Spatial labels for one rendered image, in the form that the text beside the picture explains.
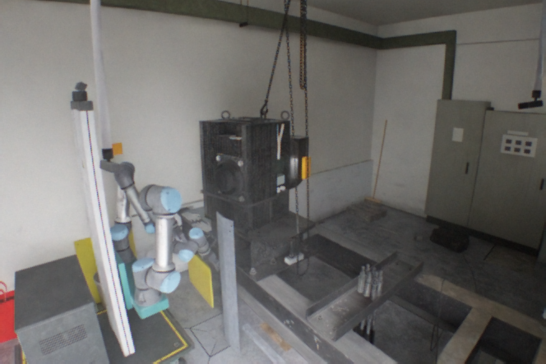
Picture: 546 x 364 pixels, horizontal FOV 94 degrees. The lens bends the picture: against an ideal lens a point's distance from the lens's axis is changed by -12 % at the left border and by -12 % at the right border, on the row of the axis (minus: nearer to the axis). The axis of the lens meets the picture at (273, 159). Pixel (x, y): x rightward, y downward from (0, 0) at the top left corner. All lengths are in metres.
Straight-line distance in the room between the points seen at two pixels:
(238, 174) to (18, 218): 1.77
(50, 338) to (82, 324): 0.14
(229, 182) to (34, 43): 1.75
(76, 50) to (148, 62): 0.57
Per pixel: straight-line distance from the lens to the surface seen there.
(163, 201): 1.43
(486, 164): 4.16
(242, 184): 1.84
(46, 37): 2.67
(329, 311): 1.73
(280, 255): 2.15
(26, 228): 2.83
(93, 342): 1.83
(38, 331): 1.73
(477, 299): 2.10
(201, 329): 2.60
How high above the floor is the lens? 1.80
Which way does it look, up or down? 13 degrees down
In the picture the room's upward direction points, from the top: straight up
